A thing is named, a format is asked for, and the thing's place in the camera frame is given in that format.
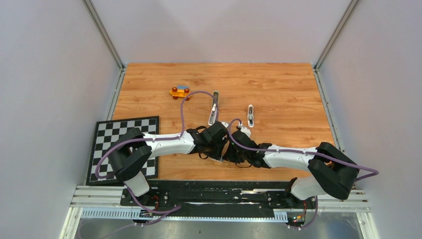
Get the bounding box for grey white stapler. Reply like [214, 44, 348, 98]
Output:
[208, 91, 219, 126]

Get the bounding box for small white stapler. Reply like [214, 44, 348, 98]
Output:
[247, 105, 254, 127]

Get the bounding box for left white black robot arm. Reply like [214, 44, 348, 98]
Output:
[105, 121, 228, 206]

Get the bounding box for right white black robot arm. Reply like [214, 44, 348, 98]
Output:
[223, 130, 359, 208]

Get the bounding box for orange toy car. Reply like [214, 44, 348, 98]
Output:
[169, 86, 191, 100]

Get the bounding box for checkerboard calibration mat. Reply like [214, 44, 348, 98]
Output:
[85, 116, 160, 186]

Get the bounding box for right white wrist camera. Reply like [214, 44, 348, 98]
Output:
[237, 125, 251, 137]

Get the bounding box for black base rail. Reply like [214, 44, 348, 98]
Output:
[71, 179, 370, 225]

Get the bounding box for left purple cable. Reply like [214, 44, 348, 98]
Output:
[95, 91, 219, 227]

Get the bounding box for purple cable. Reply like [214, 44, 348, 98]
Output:
[95, 91, 219, 227]
[226, 118, 380, 182]

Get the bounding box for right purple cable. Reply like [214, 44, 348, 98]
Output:
[226, 118, 380, 182]

